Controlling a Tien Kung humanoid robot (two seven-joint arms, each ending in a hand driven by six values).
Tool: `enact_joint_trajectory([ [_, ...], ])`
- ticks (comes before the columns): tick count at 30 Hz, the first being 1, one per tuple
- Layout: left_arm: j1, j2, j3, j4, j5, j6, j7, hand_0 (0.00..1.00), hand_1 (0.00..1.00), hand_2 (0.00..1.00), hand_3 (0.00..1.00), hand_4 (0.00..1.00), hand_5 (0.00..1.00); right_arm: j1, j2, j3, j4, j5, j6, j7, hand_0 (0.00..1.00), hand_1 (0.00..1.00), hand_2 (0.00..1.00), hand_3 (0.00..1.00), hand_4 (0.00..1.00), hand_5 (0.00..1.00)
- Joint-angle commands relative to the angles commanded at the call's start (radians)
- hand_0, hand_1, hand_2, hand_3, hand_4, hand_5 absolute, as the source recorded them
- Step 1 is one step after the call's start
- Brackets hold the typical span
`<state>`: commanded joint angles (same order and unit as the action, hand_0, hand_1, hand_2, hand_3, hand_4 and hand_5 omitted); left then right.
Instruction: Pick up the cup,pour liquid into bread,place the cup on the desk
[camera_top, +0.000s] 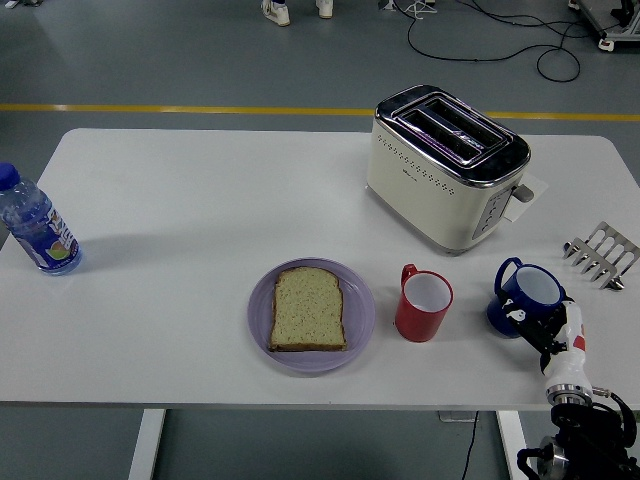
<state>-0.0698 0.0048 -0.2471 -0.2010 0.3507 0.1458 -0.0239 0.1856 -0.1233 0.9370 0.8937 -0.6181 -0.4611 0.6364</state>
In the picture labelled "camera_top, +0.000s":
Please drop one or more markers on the cream and chrome toaster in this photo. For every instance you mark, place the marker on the cream and chrome toaster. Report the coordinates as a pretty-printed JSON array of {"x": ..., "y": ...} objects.
[{"x": 425, "y": 195}]

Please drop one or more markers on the person's white shoe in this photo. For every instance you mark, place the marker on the person's white shoe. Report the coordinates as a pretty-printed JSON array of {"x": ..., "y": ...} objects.
[
  {"x": 325, "y": 9},
  {"x": 277, "y": 12}
]

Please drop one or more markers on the white table leg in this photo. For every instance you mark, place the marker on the white table leg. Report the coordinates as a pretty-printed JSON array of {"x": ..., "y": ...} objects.
[
  {"x": 146, "y": 445},
  {"x": 512, "y": 445}
]

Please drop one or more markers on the blue enamel mug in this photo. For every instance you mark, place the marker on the blue enamel mug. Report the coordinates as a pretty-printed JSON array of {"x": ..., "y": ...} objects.
[{"x": 520, "y": 300}]

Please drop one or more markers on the purple round plate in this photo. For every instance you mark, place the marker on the purple round plate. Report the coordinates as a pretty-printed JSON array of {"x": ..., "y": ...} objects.
[{"x": 360, "y": 305}]

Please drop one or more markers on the clear water bottle blue cap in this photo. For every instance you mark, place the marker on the clear water bottle blue cap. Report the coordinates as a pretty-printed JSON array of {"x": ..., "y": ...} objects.
[{"x": 40, "y": 230}]

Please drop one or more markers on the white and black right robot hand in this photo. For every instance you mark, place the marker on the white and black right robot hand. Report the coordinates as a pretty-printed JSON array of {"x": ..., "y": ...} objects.
[{"x": 567, "y": 350}]

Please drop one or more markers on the silver metal toast rack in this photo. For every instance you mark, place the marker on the silver metal toast rack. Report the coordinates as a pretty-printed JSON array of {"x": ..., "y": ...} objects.
[{"x": 597, "y": 252}]

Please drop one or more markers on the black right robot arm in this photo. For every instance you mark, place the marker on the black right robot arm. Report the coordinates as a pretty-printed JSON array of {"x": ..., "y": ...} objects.
[{"x": 585, "y": 435}]

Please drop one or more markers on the wheeled equipment frame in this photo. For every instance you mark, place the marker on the wheeled equipment frame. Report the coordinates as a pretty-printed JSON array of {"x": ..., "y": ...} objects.
[{"x": 617, "y": 32}]

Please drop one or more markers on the slice of toast bread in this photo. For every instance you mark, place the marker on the slice of toast bread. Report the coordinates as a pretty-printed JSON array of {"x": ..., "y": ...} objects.
[{"x": 307, "y": 310}]

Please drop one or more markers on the red enamel mug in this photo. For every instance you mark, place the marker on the red enamel mug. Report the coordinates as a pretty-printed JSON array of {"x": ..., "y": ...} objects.
[{"x": 417, "y": 322}]

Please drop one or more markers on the grey under-table box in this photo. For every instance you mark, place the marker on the grey under-table box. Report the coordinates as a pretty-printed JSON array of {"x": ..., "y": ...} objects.
[{"x": 452, "y": 416}]

